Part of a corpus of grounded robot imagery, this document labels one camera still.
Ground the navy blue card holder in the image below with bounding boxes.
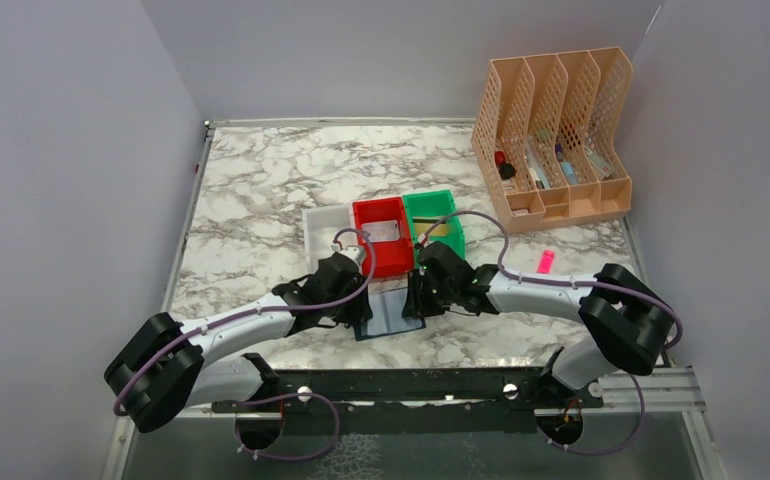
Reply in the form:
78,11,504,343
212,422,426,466
354,288,426,342

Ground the white plastic bin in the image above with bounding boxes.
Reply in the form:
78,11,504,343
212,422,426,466
302,204,354,273

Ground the peach file organizer rack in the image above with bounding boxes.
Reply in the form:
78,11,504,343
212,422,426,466
471,47,633,233

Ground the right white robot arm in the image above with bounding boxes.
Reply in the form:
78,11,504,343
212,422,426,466
403,242,678,407

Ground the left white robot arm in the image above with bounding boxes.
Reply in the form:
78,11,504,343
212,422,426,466
103,246,372,433

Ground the gold card in green bin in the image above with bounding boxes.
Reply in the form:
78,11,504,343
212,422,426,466
412,217,450,238

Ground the red plastic bin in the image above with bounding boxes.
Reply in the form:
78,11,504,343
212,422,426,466
352,197,415,278

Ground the green plastic bin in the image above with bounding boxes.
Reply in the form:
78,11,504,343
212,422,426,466
402,189,466,258

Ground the pink highlighter pen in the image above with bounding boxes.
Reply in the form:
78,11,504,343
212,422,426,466
536,249,555,275

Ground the red black stamp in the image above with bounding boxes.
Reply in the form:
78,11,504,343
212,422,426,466
494,150,517,181

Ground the clear pen pack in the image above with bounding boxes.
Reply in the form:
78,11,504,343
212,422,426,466
525,141,550,190

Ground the grey stapler in rack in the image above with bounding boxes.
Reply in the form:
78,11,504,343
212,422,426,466
583,145,616,180

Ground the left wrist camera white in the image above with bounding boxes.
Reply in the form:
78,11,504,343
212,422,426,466
331,243,367,268

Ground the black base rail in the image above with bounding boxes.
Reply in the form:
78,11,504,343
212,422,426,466
126,354,704,439

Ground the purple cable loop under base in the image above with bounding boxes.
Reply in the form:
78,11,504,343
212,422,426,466
233,394,341,462

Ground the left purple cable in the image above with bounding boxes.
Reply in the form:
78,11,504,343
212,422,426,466
113,228,377,419

